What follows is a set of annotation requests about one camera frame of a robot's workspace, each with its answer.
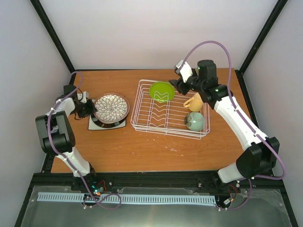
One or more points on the green plate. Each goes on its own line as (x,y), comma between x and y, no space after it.
(162,92)

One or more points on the left black frame post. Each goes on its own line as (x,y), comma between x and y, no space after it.
(52,33)

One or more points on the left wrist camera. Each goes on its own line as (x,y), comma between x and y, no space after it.
(84,97)

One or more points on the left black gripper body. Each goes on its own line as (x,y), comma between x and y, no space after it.
(84,110)

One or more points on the white wire dish rack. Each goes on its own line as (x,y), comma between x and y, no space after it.
(161,114)

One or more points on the yellow mug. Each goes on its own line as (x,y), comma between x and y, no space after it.
(195,103)

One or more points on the mint green bowl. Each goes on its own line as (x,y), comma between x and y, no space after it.
(194,121)

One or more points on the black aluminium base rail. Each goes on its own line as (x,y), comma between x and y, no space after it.
(198,181)

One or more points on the metal base sheet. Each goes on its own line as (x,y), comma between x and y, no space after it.
(261,208)

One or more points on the black frame post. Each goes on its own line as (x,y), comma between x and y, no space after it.
(273,16)
(52,33)

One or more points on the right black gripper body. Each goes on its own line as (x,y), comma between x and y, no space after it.
(183,90)

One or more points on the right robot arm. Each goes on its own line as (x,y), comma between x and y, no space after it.
(259,151)

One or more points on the small circuit board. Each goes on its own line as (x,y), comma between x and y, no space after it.
(98,190)

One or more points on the right black frame post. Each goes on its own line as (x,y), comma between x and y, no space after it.
(273,16)

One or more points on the white square plate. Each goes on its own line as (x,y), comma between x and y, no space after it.
(95,125)

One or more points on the patterned round plate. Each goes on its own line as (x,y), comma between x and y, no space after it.
(111,108)

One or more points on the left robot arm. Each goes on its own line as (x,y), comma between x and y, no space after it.
(56,135)

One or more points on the blue slotted cable duct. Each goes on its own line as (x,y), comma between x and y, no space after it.
(131,199)

